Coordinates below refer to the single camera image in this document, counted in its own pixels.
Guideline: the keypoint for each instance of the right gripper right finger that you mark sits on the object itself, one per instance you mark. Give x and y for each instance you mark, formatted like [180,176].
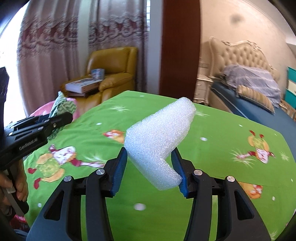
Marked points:
[238,218]

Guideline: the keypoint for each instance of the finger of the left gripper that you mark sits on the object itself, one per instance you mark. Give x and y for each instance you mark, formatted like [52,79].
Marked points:
[57,122]
[26,124]

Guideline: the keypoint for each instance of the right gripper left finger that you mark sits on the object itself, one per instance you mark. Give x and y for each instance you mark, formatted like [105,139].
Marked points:
[60,218]

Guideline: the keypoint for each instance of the green striped cloth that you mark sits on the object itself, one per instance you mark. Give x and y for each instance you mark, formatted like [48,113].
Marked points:
[62,105]

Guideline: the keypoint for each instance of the pink trash bag bin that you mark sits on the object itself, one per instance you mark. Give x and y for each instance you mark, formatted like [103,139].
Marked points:
[46,108]

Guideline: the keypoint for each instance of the person's left hand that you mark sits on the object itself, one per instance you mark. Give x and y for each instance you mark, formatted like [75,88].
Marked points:
[14,190]

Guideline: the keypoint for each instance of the white box on armchair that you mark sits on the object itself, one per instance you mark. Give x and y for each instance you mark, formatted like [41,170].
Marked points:
[83,85]

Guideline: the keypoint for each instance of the small blue box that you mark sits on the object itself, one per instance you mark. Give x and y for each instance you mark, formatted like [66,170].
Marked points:
[98,74]

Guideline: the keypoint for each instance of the lace patterned curtain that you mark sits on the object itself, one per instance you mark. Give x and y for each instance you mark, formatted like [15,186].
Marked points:
[57,38]

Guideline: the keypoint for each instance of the green cartoon bed sheet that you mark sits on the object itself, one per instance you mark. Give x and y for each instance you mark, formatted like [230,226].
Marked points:
[149,206]

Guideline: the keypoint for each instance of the yellow leather armchair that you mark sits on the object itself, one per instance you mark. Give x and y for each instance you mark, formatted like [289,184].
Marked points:
[120,65]

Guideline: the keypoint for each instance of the blue bed mattress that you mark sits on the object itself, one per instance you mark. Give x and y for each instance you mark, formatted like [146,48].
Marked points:
[223,98]

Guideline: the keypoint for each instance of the gold striped pillow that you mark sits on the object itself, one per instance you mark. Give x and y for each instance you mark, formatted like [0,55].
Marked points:
[255,97]

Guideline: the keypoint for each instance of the lower teal storage bin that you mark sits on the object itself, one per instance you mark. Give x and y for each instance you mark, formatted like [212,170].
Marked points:
[290,98]

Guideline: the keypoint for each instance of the grey striped blanket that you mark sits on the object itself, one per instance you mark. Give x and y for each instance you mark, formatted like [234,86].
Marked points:
[254,78]

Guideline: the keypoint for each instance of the white nightstand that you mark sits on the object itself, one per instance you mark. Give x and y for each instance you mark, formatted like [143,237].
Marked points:
[202,89]

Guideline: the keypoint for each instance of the dark brown wooden door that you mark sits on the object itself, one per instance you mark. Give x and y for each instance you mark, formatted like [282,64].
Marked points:
[180,50]

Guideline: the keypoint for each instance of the teal lid storage bin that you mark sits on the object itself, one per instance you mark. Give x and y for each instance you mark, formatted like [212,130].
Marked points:
[291,74]

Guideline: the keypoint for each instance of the beige tufted headboard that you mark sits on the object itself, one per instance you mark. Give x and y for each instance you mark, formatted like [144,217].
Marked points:
[244,53]

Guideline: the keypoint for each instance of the wooden crib rail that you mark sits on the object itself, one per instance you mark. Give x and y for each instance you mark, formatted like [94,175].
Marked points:
[288,109]

